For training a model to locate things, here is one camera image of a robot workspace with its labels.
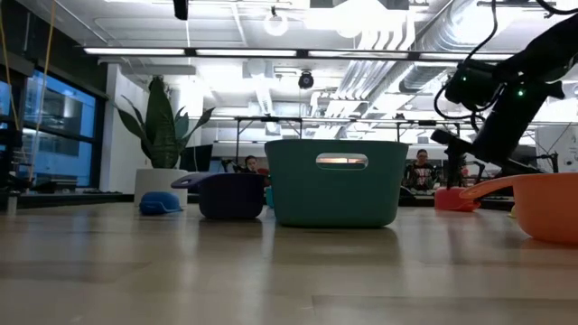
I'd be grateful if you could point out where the white plant pot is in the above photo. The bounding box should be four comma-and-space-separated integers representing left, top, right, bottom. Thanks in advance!
134, 168, 190, 209

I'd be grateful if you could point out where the orange measuring cup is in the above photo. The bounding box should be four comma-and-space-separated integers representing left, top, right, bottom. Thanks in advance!
459, 172, 578, 246

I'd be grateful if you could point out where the red measuring cup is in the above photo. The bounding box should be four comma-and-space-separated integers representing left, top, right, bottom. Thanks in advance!
433, 186, 482, 213

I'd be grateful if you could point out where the silver ventilation duct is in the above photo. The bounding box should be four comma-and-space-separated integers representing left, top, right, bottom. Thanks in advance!
398, 0, 498, 95

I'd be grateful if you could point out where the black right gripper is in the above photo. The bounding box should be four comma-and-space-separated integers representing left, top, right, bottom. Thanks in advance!
431, 115, 545, 189

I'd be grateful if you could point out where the black monitor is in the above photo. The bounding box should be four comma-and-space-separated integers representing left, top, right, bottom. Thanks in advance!
179, 144, 214, 173

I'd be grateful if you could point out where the person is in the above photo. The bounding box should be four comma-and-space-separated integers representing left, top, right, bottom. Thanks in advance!
403, 148, 440, 192
242, 154, 262, 175

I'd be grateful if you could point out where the green snake plant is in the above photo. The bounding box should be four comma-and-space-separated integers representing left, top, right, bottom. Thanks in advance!
115, 75, 216, 170

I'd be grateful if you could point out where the round white ceiling lamp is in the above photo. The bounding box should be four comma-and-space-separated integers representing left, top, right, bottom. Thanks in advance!
263, 12, 290, 38

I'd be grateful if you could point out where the large glass window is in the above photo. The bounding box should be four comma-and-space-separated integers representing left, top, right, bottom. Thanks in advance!
0, 70, 98, 189

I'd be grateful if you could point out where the purple measuring cup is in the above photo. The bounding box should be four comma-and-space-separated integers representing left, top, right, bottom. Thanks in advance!
170, 172, 267, 221

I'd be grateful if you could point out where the black aluminium table frame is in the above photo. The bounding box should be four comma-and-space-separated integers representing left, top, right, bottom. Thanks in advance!
0, 189, 578, 212

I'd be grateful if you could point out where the black metal workstation frame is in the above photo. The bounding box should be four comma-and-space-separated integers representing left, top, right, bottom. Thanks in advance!
234, 115, 462, 173

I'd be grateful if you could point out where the dark blue measuring cup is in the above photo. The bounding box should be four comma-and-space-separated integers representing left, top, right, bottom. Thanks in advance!
138, 190, 183, 217

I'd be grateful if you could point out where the teal plastic basket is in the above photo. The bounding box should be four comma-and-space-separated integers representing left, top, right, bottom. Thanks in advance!
264, 138, 410, 228

